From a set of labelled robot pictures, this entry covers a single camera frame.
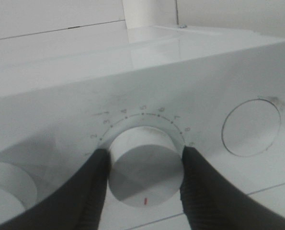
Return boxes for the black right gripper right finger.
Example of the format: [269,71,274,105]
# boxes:
[180,146,285,230]

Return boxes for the white microwave oven body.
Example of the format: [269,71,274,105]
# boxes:
[0,26,285,211]

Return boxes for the white timer knob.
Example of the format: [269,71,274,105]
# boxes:
[108,126,183,207]

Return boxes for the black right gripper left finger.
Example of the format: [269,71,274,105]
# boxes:
[0,149,111,230]

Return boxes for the round white door button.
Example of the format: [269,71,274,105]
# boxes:
[221,99,282,158]

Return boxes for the upper white power knob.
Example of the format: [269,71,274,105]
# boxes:
[0,162,37,224]

